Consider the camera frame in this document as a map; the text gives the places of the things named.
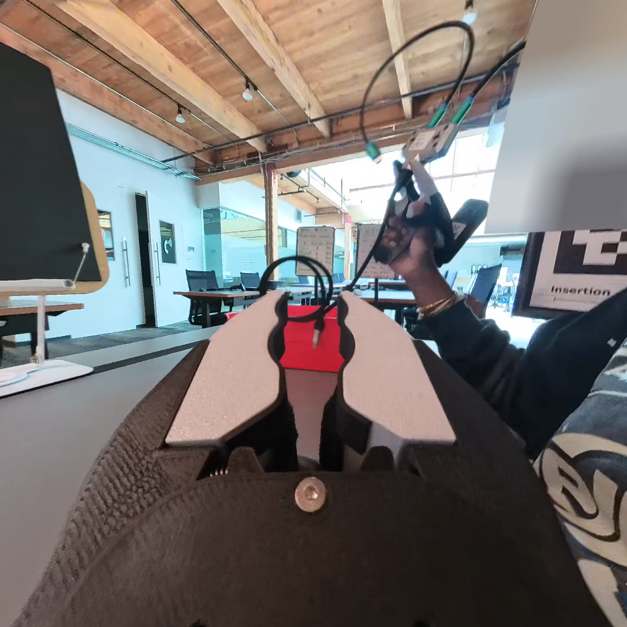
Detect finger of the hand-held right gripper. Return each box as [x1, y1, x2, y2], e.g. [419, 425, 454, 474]
[408, 158, 442, 200]
[392, 161, 418, 202]

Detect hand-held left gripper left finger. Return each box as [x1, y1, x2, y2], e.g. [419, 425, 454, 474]
[166, 290, 299, 473]

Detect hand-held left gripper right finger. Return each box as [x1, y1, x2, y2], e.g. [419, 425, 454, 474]
[321, 291, 457, 472]

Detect grey metal port adapter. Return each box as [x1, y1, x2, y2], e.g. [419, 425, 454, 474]
[403, 123, 461, 165]

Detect green-plug braided hdmi cable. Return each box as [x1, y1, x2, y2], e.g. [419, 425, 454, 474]
[450, 40, 527, 126]
[362, 21, 476, 165]

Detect thick black braided cable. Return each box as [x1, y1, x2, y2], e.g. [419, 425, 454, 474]
[259, 164, 417, 349]

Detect person's right forearm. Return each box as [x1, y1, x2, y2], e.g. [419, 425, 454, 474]
[399, 267, 627, 458]

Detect person's right hand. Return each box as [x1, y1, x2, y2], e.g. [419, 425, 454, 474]
[375, 215, 441, 281]

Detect red plastic bin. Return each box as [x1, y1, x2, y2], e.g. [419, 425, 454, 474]
[225, 305, 344, 373]

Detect handwritten whiteboard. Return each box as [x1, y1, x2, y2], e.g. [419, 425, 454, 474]
[355, 224, 400, 280]
[295, 226, 335, 276]

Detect framed marker poster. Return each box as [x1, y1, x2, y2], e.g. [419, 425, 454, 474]
[512, 229, 627, 319]

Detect wooden office desk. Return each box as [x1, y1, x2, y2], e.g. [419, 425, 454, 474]
[174, 289, 260, 326]
[0, 301, 85, 365]

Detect dark door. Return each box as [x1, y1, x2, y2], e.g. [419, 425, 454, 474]
[135, 192, 157, 328]

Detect black board with tan frame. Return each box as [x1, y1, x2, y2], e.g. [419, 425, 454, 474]
[0, 43, 109, 398]

